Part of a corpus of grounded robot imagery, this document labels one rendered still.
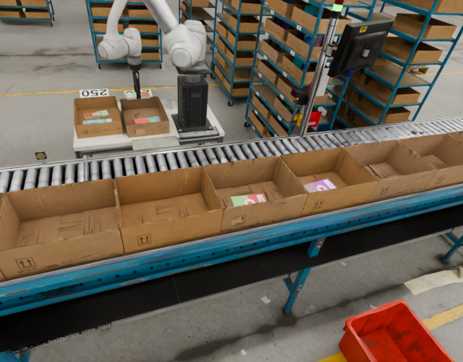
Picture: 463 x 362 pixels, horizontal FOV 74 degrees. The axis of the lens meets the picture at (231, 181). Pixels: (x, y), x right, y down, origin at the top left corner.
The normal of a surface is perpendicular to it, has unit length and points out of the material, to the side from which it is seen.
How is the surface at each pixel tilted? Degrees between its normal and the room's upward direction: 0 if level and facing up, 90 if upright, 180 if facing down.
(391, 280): 0
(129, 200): 90
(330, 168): 89
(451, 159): 89
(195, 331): 0
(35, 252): 90
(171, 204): 0
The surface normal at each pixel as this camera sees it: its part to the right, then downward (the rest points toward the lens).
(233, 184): 0.34, 0.62
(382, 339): 0.10, -0.76
